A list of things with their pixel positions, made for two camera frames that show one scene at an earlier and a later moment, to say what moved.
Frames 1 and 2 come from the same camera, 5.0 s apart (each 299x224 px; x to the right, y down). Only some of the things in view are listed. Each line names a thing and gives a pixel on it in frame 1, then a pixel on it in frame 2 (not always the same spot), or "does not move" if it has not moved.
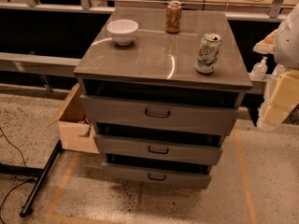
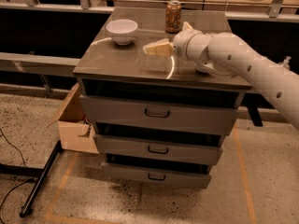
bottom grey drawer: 156,175 does not move
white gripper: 288,42 -> 183,44
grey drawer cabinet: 161,89 does not move
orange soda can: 174,17 does not move
